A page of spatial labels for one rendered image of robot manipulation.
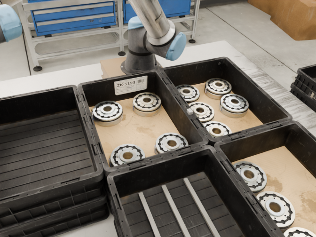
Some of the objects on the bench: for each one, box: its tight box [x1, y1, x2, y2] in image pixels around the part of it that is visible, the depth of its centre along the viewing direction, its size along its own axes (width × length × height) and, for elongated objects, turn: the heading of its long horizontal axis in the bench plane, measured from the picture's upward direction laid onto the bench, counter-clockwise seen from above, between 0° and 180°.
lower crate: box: [0, 183, 109, 237], centre depth 90 cm, size 40×30×12 cm
